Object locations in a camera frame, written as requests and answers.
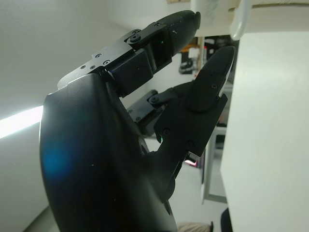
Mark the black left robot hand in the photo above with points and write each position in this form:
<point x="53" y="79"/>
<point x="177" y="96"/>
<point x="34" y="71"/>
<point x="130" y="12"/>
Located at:
<point x="96" y="157"/>

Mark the cream two-slot toaster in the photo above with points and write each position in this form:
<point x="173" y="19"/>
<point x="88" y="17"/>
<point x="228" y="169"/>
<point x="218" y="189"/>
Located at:
<point x="277" y="21"/>

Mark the white office desk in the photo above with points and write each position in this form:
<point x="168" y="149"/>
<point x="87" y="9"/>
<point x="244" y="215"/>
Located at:
<point x="213" y="169"/>

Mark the person in beige jacket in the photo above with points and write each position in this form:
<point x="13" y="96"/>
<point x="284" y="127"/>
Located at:
<point x="193" y="227"/>

